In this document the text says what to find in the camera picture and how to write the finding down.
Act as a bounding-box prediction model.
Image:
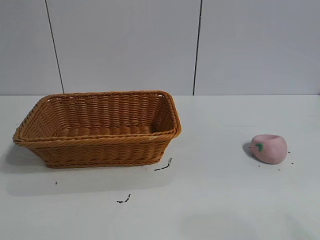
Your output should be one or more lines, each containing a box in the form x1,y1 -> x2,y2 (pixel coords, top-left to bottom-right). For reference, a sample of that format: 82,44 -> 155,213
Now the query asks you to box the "pink toy peach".
250,134 -> 288,165

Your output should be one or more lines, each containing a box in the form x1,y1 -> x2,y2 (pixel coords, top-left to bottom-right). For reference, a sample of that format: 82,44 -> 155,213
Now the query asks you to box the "brown woven wicker basket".
12,90 -> 183,169

